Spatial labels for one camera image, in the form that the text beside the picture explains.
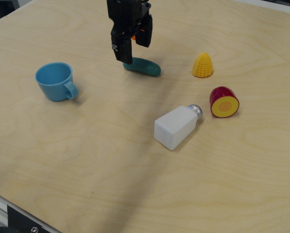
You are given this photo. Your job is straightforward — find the white salt shaker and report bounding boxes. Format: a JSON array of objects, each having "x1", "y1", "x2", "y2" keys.
[{"x1": 154, "y1": 104, "x2": 203, "y2": 150}]

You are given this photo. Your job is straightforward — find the aluminium table frame rail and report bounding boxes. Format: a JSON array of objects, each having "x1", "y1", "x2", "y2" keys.
[{"x1": 0, "y1": 196, "x2": 59, "y2": 233}]

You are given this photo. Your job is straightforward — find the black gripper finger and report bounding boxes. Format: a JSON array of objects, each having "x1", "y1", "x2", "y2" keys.
[
  {"x1": 112, "y1": 37, "x2": 132, "y2": 64},
  {"x1": 135, "y1": 15, "x2": 153, "y2": 48}
]

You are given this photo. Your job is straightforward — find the red yellow toy fruit half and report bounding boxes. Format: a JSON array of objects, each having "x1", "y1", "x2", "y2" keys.
[{"x1": 209, "y1": 86, "x2": 240, "y2": 118}]

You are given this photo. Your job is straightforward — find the green toy cucumber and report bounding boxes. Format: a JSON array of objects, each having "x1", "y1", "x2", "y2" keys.
[{"x1": 123, "y1": 57, "x2": 161, "y2": 77}]

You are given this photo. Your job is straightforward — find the blue plastic cup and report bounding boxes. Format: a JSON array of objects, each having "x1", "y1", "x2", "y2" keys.
[{"x1": 35, "y1": 62, "x2": 79, "y2": 101}]

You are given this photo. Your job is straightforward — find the black corner bracket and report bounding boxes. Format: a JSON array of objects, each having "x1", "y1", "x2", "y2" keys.
[{"x1": 7, "y1": 205, "x2": 53, "y2": 233}]

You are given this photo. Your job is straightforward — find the yellow toy corn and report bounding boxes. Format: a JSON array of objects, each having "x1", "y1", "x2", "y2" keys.
[{"x1": 192, "y1": 52, "x2": 213, "y2": 78}]

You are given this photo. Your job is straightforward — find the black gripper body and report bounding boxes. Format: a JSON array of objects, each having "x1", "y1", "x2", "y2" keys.
[{"x1": 107, "y1": 0, "x2": 151, "y2": 39}]

